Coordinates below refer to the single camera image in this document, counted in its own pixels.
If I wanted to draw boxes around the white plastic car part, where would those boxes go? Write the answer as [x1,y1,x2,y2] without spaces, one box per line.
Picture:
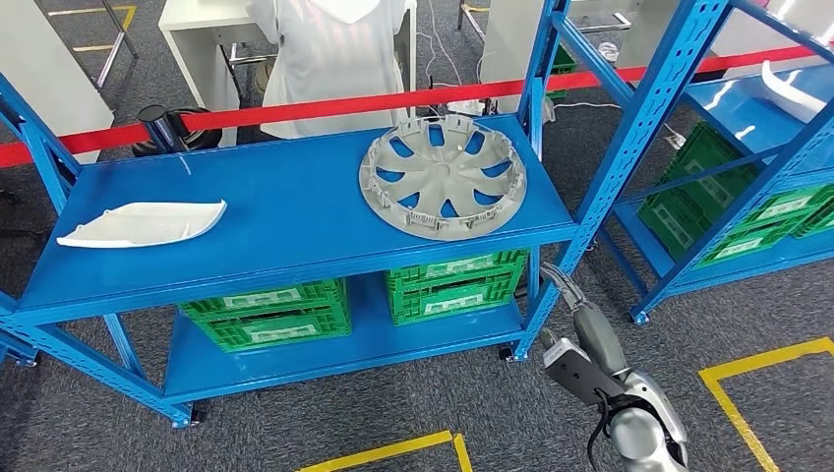
[760,60,834,124]
[56,200,228,250]

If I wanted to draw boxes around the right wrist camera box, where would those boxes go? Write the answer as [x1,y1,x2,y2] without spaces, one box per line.
[542,337,628,410]

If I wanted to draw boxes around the blue metal shelf rack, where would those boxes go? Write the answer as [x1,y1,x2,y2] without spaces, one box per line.
[0,0,731,430]
[596,0,834,326]

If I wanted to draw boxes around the black stanchion post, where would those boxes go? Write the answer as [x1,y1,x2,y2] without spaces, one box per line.
[130,103,224,159]

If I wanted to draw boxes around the silver wheel hubcap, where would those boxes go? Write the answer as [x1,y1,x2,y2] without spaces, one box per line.
[358,114,528,243]

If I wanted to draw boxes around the white power strip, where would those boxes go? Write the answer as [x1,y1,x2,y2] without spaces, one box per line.
[447,98,489,119]

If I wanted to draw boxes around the white board panel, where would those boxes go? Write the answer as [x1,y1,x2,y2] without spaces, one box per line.
[0,0,115,164]

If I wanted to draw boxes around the white desk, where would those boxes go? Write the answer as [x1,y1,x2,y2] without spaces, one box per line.
[478,0,834,115]
[157,0,418,149]

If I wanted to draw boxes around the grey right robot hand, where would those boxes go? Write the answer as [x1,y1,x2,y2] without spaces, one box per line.
[538,262,630,380]

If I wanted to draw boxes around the red barrier belt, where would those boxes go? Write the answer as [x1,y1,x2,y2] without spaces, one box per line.
[0,41,834,168]

